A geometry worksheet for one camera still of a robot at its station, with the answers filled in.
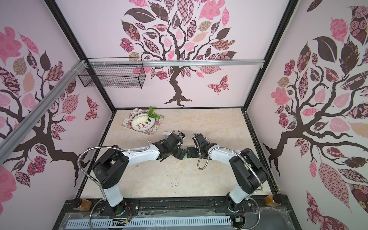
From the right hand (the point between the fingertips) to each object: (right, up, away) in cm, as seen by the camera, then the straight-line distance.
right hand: (194, 151), depth 93 cm
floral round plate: (-40, +19, +17) cm, 48 cm away
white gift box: (-20, +11, +8) cm, 24 cm away
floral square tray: (-53, +19, +17) cm, 59 cm away
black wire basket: (-55, +53, +2) cm, 76 cm away
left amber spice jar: (-56, -21, -25) cm, 65 cm away
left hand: (-9, 0, -1) cm, 9 cm away
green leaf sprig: (-35, +26, +21) cm, 48 cm away
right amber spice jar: (+38, -19, -24) cm, 49 cm away
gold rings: (-13, -17, -11) cm, 24 cm away
